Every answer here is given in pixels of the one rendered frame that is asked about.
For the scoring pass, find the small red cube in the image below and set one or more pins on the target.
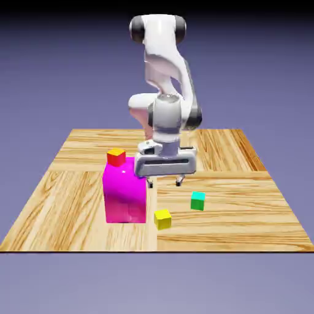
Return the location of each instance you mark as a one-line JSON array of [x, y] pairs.
[[116, 157]]

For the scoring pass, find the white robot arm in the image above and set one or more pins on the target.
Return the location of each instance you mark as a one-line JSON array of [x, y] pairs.
[[164, 63]]

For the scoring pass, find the small yellow cube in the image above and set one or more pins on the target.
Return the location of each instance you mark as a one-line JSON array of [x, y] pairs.
[[162, 219]]

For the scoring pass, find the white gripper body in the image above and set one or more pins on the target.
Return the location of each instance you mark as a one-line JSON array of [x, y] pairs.
[[165, 167]]

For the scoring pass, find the large magenta box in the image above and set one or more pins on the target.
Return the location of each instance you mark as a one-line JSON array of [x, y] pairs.
[[124, 193]]

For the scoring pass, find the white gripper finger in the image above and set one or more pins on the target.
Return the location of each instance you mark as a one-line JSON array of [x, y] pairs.
[[179, 180], [150, 182]]

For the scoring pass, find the small green cube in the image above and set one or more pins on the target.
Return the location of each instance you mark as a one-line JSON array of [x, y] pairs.
[[197, 201]]

